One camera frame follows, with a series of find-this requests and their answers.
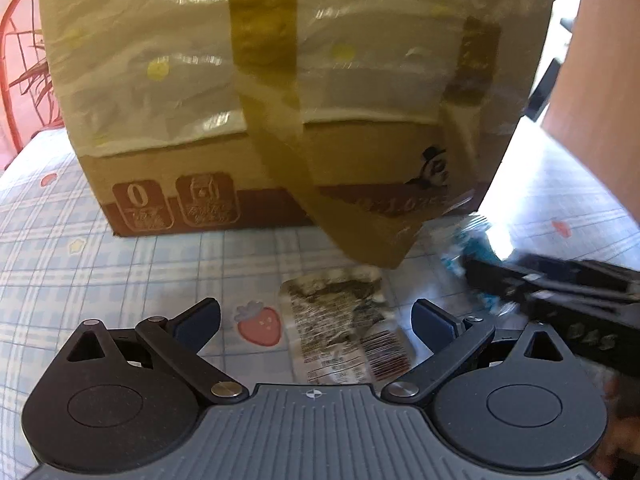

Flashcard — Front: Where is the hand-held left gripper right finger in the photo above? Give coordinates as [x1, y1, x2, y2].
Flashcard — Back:
[382, 298, 576, 403]

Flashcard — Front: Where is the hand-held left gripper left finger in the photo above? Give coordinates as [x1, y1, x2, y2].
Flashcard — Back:
[65, 298, 249, 403]

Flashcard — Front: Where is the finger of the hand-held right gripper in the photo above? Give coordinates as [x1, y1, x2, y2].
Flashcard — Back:
[460, 257, 640, 311]
[510, 254, 640, 288]

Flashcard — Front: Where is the blue white candy wrapper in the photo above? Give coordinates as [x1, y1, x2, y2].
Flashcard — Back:
[439, 214, 517, 317]

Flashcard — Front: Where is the silver snack packet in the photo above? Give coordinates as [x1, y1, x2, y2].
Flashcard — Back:
[279, 266, 414, 387]

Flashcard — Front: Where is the cardboard box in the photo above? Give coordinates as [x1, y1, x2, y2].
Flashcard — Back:
[37, 0, 558, 270]

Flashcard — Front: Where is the person's right hand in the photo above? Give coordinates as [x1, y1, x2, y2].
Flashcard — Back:
[595, 377, 640, 466]

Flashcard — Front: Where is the black exercise bike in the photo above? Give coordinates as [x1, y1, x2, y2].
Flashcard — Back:
[525, 17, 576, 123]

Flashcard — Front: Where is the brown wooden panel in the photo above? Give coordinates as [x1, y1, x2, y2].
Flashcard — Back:
[542, 0, 640, 213]

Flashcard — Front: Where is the printed backdrop cloth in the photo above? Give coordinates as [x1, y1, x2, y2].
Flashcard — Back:
[0, 0, 67, 171]

